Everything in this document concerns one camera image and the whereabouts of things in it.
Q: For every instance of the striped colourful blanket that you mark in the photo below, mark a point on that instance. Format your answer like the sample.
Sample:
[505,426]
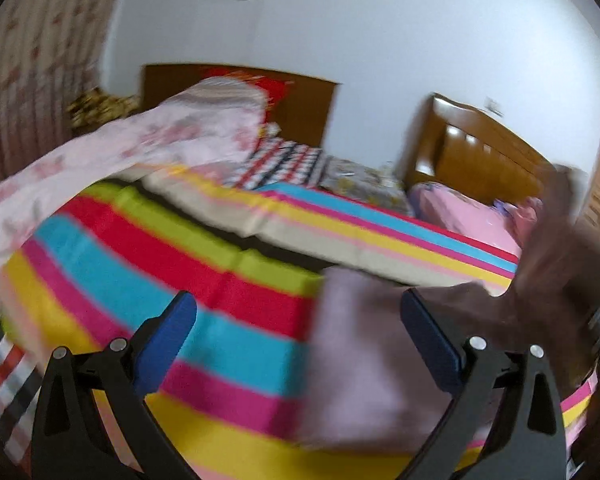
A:
[130,270]

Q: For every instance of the pale pink floral quilt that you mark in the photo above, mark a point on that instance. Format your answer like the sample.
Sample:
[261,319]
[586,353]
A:
[130,145]

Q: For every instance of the pink bed sheet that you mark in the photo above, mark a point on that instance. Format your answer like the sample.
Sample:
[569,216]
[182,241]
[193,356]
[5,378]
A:
[460,215]

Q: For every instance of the small purple cloth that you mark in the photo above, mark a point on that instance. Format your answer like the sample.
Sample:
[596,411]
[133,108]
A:
[503,206]

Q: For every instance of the dark brown wooden headboard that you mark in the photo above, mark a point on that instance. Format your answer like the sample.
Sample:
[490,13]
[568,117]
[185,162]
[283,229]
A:
[310,110]

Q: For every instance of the wide white wall socket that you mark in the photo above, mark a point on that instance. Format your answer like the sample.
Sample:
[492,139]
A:
[493,106]

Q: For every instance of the light brown wooden headboard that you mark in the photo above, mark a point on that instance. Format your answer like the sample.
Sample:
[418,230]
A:
[480,160]

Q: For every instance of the leopard print blanket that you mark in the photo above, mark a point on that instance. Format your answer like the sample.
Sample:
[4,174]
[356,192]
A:
[100,107]

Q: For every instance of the purple pants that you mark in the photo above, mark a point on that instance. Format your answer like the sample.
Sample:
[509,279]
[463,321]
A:
[370,360]

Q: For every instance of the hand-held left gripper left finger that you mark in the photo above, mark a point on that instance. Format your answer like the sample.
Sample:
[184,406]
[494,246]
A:
[162,345]

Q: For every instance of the floral nightstand cloth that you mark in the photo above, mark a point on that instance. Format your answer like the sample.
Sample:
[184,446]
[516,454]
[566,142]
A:
[365,185]

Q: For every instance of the brown floral curtain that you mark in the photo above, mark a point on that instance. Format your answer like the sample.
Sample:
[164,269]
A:
[30,60]

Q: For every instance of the patterned pale folded blanket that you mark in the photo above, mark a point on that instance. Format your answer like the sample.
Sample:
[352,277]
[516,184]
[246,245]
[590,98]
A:
[230,95]

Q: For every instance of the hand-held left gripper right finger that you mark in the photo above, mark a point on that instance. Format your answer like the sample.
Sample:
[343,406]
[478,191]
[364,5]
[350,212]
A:
[432,345]

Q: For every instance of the red pillow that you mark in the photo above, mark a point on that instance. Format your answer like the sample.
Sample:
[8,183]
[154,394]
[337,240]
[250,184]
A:
[275,87]

